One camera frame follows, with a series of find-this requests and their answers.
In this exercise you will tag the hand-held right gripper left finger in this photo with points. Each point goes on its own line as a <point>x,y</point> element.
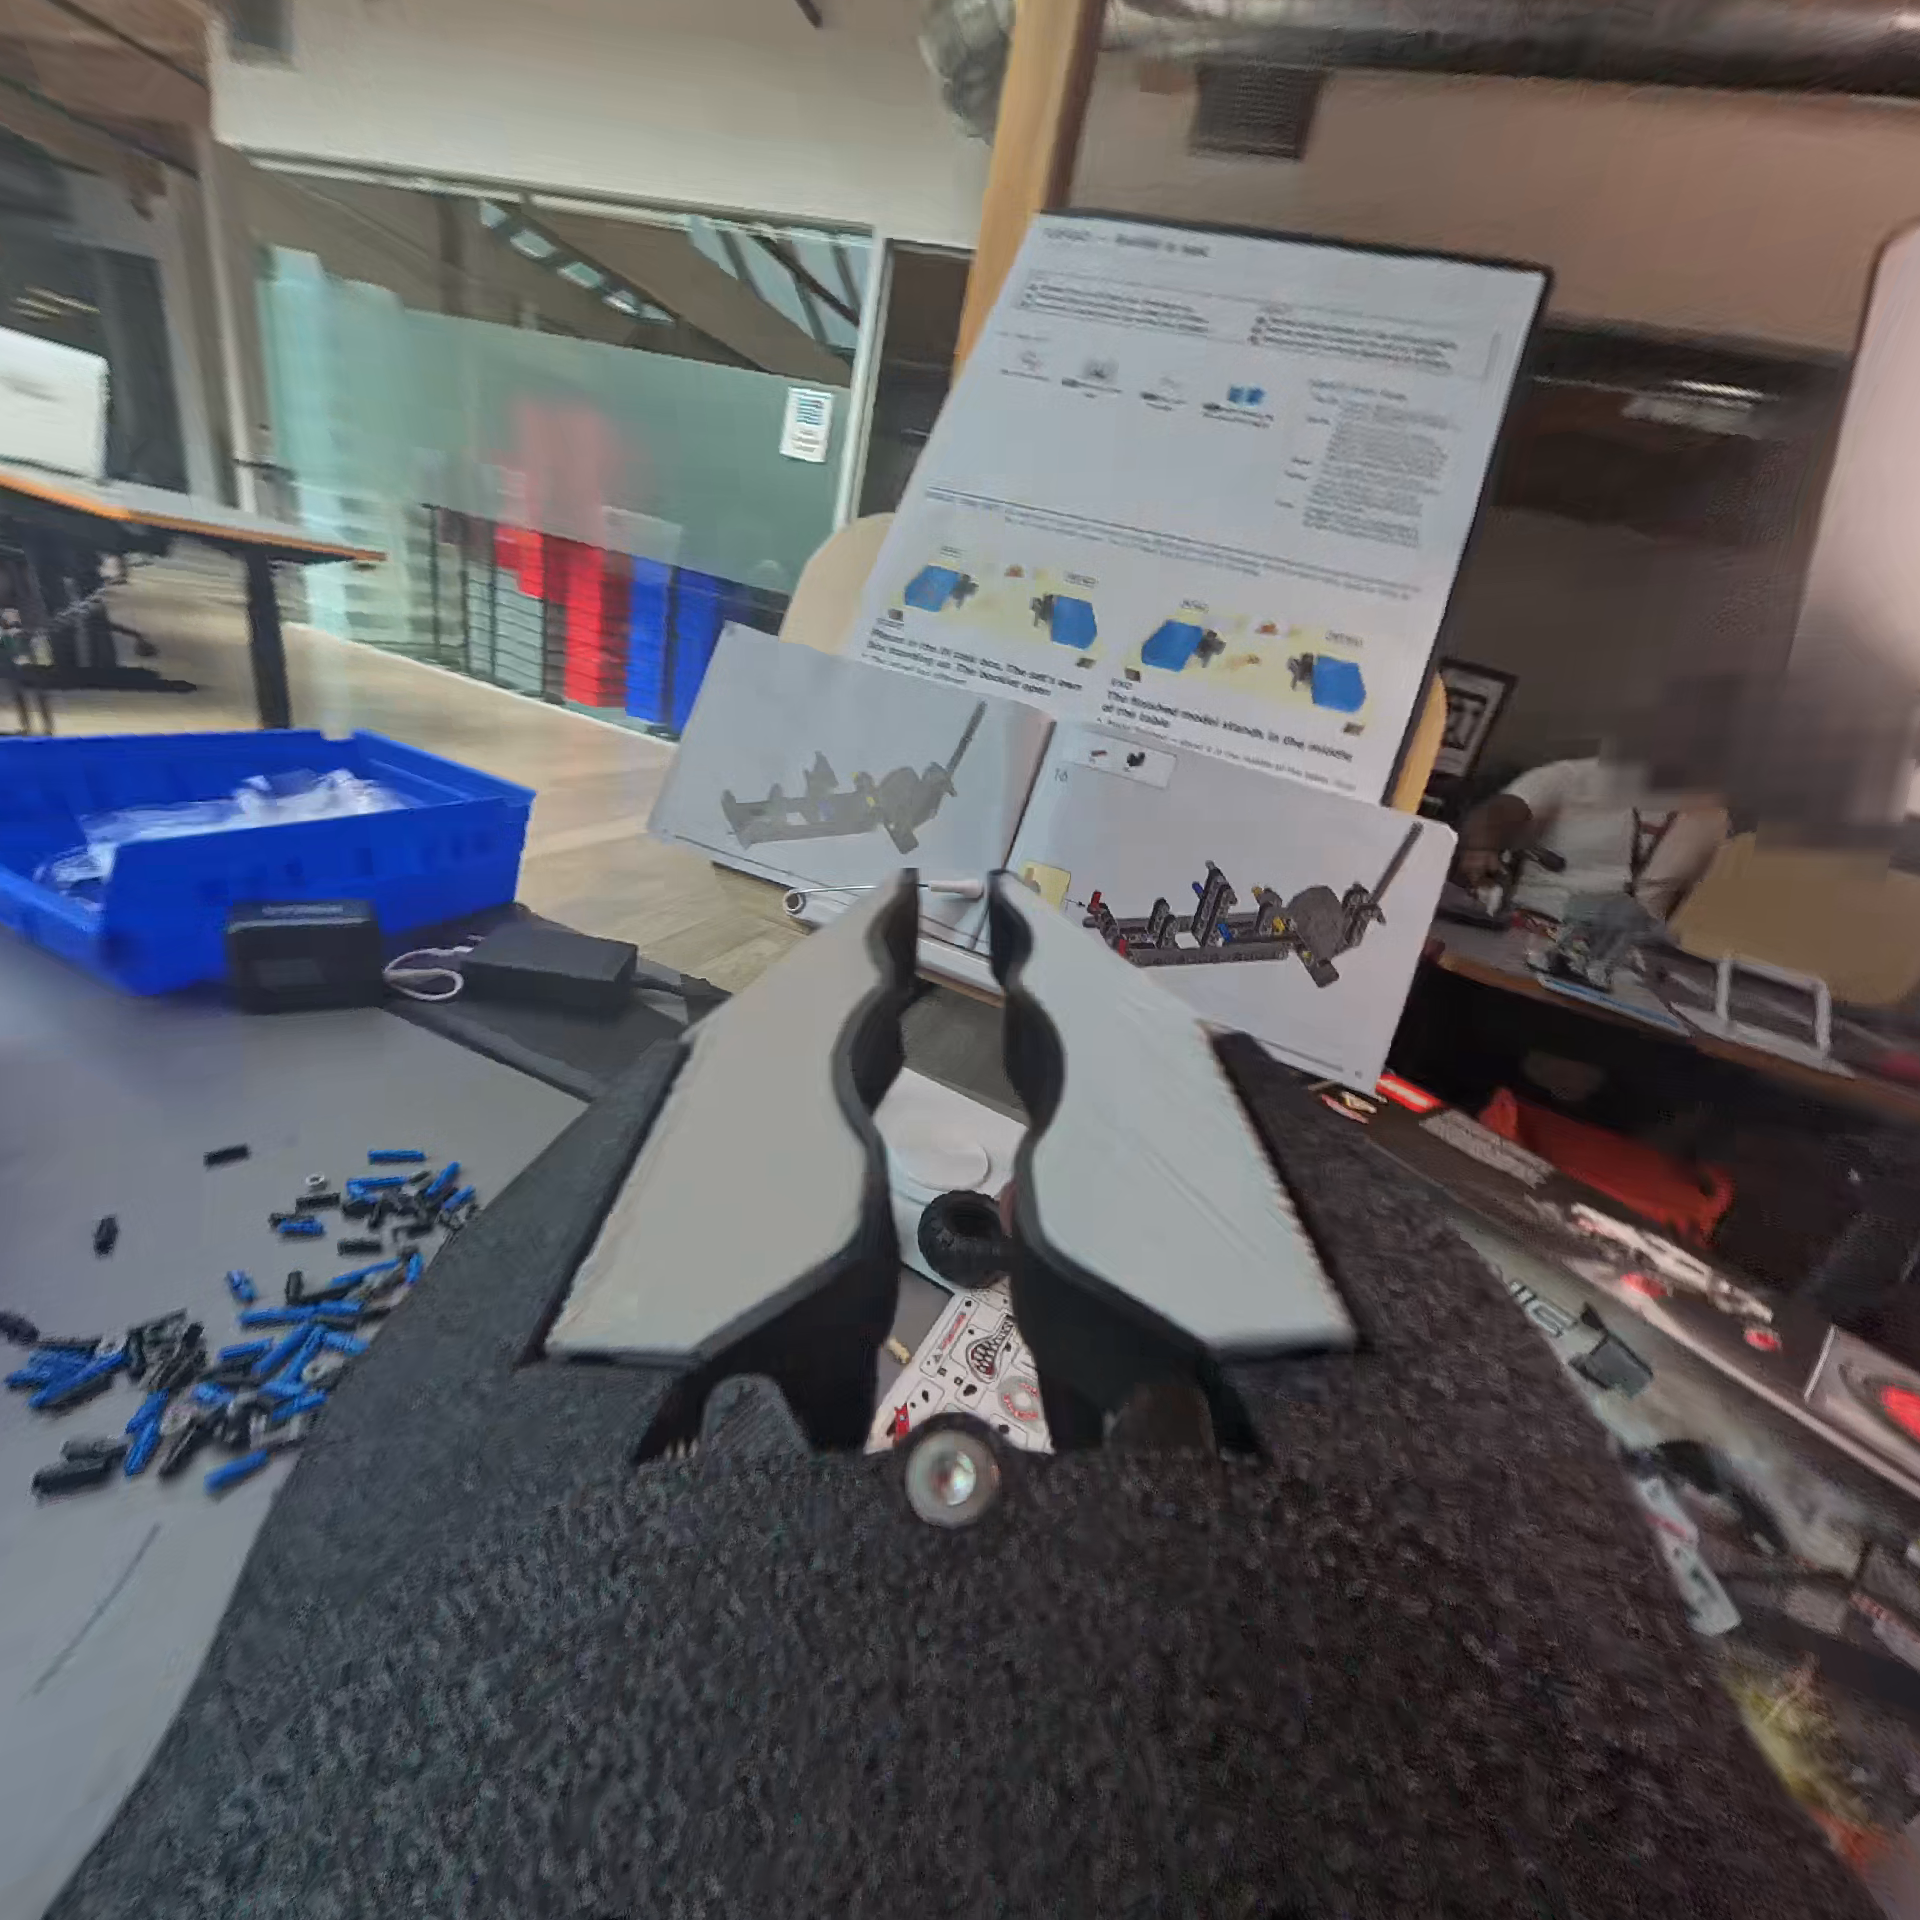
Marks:
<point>720,1203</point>

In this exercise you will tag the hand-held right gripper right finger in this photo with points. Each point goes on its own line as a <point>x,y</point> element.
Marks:
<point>1171,1203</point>

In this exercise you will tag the grey desk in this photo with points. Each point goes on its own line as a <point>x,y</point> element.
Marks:
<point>152,1651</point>

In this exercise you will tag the printed task sheet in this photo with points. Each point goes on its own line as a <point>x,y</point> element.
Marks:
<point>1202,451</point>

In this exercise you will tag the black toy tire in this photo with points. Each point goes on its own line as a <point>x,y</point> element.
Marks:
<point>959,1239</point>

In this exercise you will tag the white sticker sheet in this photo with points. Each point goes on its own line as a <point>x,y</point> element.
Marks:
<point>959,1380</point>

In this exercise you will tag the black power adapter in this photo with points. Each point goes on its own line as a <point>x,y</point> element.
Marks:
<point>549,959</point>

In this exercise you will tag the wooden side table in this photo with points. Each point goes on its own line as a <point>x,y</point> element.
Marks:
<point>1502,959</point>

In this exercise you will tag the open instruction booklet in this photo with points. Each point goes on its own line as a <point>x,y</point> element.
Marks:
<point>839,780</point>

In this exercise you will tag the small black display device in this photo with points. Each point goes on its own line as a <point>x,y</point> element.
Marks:
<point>300,954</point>

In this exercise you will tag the toy truck set box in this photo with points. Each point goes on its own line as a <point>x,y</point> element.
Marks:
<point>1651,1290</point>

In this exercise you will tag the pile of blue black pins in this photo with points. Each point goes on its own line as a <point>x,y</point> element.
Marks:
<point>225,1365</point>

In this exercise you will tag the blue plastic bin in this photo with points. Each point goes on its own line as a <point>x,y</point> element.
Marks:
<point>300,886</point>

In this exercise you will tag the black framed marker sign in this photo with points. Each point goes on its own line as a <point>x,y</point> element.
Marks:
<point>1473,720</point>

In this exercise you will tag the stack of red blue crates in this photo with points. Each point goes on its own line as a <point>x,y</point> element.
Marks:
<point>602,616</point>

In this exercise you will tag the clear plastic bags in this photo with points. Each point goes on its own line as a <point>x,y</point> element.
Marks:
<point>225,818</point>

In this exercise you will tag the white paper notice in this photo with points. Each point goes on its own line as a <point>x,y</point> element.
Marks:
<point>806,426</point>

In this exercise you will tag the wooden background table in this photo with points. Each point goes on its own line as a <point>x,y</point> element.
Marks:
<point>182,518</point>

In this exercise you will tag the wooden pillar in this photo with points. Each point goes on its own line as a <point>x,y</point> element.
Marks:
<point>1035,165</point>

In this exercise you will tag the wall air vent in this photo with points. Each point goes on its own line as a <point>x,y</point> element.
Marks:
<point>1255,109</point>

